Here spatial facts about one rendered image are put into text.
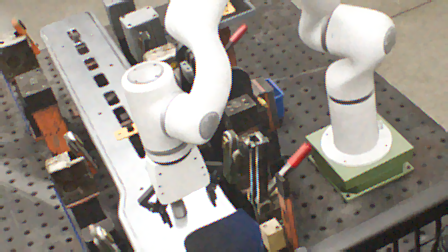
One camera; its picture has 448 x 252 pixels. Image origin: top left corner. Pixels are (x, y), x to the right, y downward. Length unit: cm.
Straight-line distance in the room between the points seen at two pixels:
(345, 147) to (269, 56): 71
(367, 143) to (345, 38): 35
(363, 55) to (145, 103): 65
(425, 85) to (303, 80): 121
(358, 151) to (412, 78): 164
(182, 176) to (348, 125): 66
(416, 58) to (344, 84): 192
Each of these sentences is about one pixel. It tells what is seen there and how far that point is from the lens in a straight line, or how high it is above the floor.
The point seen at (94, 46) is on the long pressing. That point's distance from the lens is 214.
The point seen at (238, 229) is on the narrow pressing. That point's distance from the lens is 100.
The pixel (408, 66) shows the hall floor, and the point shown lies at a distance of 353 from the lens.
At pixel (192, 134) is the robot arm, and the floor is 137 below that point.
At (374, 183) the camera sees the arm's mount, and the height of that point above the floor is 72.
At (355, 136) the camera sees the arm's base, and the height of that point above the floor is 86.
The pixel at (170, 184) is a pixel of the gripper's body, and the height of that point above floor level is 122.
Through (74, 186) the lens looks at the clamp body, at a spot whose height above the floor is 97.
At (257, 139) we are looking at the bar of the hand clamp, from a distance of 128.
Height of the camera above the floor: 203
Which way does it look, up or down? 41 degrees down
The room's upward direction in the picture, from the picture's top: 12 degrees counter-clockwise
